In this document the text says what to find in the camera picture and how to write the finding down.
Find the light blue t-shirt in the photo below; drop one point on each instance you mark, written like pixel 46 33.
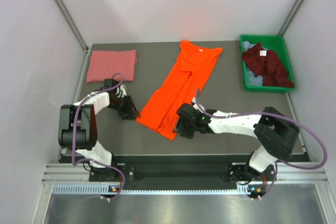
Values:
pixel 253 80

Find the grey slotted cable duct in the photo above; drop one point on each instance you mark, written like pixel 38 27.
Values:
pixel 104 189

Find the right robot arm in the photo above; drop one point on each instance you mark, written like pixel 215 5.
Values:
pixel 276 135

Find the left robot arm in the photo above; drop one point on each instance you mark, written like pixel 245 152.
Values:
pixel 78 133

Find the orange t-shirt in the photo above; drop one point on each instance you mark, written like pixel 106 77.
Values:
pixel 191 71

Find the maroon t-shirt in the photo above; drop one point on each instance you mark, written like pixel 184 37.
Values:
pixel 266 63

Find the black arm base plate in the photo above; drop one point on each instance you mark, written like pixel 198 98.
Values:
pixel 168 172

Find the folded pink t-shirt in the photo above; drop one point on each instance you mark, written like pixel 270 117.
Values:
pixel 104 64

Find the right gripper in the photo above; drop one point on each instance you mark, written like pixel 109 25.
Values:
pixel 184 132

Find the green plastic bin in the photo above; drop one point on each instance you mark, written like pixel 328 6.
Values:
pixel 278 45

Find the right corner aluminium post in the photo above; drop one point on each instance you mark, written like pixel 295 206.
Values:
pixel 290 17

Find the left corner aluminium post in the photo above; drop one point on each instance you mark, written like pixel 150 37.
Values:
pixel 69 20

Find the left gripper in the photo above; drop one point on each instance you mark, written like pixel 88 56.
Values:
pixel 129 110

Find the corner aluminium post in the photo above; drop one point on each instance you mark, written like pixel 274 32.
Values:
pixel 69 20
pixel 290 17

